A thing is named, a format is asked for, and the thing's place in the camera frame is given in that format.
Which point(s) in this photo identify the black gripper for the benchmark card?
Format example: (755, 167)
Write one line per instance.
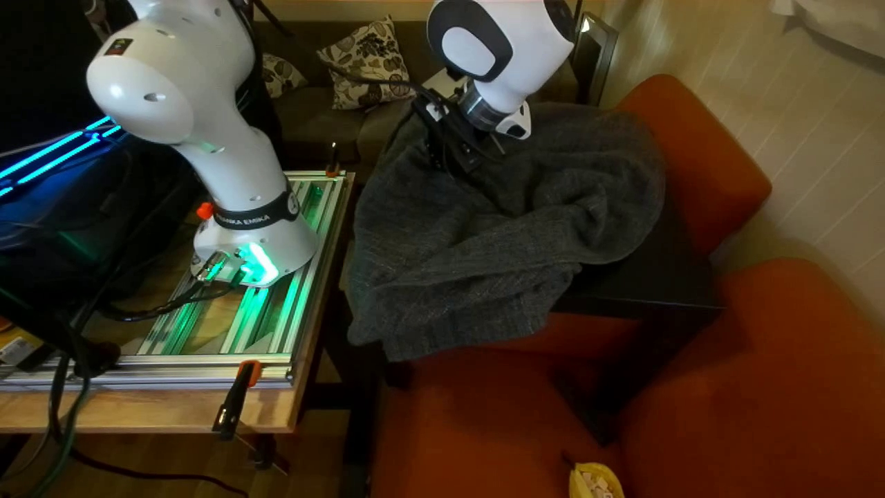
(457, 140)

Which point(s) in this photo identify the grey woven cloth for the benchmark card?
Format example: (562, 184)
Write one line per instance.
(480, 238)

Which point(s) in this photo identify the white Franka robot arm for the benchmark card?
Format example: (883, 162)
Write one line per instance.
(222, 140)

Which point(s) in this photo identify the large patterned cushion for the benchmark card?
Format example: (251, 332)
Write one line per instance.
(369, 59)

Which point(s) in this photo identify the small orange clamp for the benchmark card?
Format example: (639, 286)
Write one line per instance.
(334, 169)
(206, 210)

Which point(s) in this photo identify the dark brown sofa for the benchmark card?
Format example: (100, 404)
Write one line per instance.
(313, 129)

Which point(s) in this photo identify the small dark patterned cushion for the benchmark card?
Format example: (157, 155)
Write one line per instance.
(281, 76)

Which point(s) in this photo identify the orange upholstered armchair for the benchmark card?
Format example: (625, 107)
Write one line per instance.
(764, 387)
(708, 155)

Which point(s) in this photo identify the large orange black clamp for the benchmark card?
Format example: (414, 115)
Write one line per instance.
(235, 397)

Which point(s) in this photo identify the small yellow object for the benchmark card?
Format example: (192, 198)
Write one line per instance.
(596, 480)

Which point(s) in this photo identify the blue-lit black equipment case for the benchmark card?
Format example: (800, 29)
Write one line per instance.
(56, 155)

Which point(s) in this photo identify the wooden work table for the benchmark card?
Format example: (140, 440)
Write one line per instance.
(140, 409)

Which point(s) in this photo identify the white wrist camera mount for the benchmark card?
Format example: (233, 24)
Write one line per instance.
(516, 120)

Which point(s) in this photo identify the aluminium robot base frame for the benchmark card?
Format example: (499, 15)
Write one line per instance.
(277, 321)

